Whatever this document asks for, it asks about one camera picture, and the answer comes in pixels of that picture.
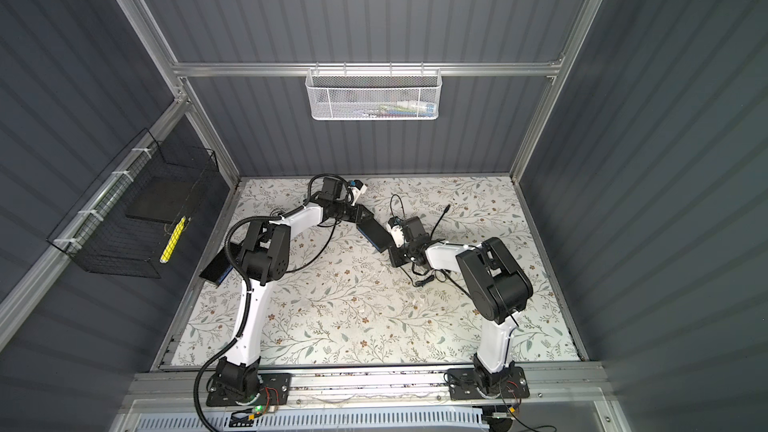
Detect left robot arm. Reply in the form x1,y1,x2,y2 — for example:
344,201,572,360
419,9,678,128
201,173,373,397

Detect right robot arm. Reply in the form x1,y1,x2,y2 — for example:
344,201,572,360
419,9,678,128
386,217,533,401

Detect items in white basket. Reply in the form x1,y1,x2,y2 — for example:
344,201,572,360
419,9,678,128
355,100,438,119

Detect yellow marker in basket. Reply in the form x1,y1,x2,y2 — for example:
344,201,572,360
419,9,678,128
159,216,188,264

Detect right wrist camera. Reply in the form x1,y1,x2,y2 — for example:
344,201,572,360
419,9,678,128
387,217,406,248

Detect white wire mesh basket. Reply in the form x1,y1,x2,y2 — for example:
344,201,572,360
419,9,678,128
305,70,443,121

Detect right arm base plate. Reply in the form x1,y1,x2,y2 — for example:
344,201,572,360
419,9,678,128
443,366,530,401

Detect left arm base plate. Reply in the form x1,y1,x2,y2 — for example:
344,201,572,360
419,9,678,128
205,373,292,407

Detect white slotted cable duct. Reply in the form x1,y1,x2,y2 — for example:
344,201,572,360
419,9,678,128
134,406,490,432

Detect black wire mesh basket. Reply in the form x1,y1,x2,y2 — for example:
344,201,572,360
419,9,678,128
48,133,219,279

